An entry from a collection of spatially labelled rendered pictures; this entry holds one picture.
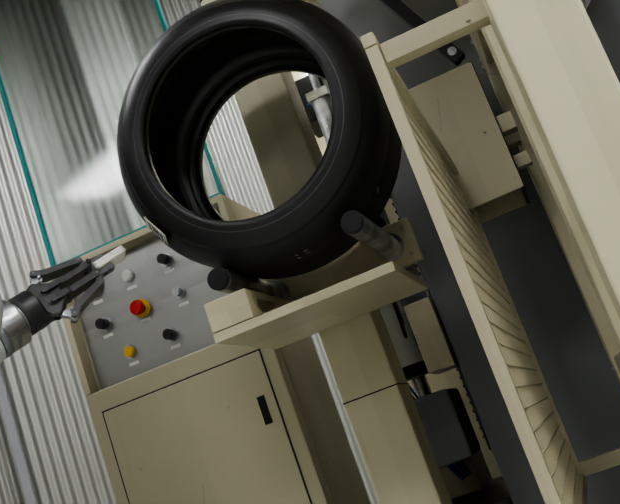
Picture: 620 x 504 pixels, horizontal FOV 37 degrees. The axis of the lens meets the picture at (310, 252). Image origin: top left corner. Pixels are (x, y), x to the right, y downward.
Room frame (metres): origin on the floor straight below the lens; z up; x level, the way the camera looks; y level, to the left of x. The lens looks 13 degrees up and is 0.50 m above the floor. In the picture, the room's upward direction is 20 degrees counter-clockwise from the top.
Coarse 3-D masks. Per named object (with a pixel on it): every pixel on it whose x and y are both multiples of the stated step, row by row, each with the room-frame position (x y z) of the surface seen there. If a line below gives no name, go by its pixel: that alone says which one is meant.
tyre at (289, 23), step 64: (256, 0) 1.63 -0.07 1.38; (192, 64) 1.86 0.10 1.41; (256, 64) 1.91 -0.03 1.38; (320, 64) 1.61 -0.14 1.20; (128, 128) 1.70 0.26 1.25; (192, 128) 1.95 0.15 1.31; (384, 128) 1.66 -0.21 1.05; (128, 192) 1.75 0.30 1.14; (192, 192) 1.96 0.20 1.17; (320, 192) 1.63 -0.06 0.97; (384, 192) 1.78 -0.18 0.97; (192, 256) 1.73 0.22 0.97; (256, 256) 1.69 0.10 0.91; (320, 256) 1.78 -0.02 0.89
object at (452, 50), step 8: (384, 0) 1.89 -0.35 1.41; (392, 0) 1.89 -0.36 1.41; (400, 0) 1.89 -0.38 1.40; (392, 8) 1.89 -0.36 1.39; (400, 8) 1.89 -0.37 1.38; (408, 8) 1.88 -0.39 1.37; (400, 16) 1.89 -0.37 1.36; (408, 16) 1.88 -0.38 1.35; (416, 16) 1.88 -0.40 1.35; (408, 24) 1.90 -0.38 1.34; (416, 24) 1.88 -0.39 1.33; (440, 48) 1.88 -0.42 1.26; (448, 48) 1.87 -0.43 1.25; (456, 48) 1.87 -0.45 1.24; (448, 56) 1.88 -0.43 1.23; (456, 56) 1.87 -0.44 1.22; (464, 56) 1.88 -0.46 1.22; (456, 64) 1.89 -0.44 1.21
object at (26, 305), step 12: (36, 288) 1.57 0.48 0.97; (12, 300) 1.53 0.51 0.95; (24, 300) 1.53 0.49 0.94; (36, 300) 1.53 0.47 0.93; (48, 300) 1.57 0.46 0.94; (60, 300) 1.58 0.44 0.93; (24, 312) 1.52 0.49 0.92; (36, 312) 1.53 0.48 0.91; (48, 312) 1.56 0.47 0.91; (60, 312) 1.57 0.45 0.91; (36, 324) 1.54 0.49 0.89; (48, 324) 1.57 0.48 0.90
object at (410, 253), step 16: (400, 224) 1.97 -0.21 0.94; (400, 240) 1.96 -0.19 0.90; (416, 240) 1.97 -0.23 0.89; (352, 256) 1.99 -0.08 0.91; (368, 256) 1.99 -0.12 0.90; (384, 256) 1.98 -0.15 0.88; (400, 256) 1.97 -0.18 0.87; (416, 256) 1.96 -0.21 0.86; (320, 272) 2.01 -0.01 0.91; (336, 272) 2.00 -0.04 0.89; (352, 272) 2.00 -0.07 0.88; (288, 288) 2.03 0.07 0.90; (304, 288) 2.02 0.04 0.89; (320, 288) 2.01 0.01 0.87
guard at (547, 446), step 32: (384, 64) 1.11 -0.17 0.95; (384, 96) 1.11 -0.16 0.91; (416, 128) 1.34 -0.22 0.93; (416, 160) 1.11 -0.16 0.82; (448, 160) 1.76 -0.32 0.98; (448, 192) 1.45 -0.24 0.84; (448, 224) 1.11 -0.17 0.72; (480, 224) 1.96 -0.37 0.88; (448, 256) 1.11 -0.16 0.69; (480, 256) 1.61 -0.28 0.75; (480, 288) 1.34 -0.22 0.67; (480, 320) 1.11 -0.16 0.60; (512, 320) 1.83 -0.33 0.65; (512, 352) 1.45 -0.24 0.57; (512, 384) 1.11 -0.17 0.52; (544, 384) 1.97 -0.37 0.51; (512, 416) 1.11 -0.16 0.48; (544, 416) 1.63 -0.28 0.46; (544, 448) 1.34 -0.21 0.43; (544, 480) 1.11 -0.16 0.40; (576, 480) 1.80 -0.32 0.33
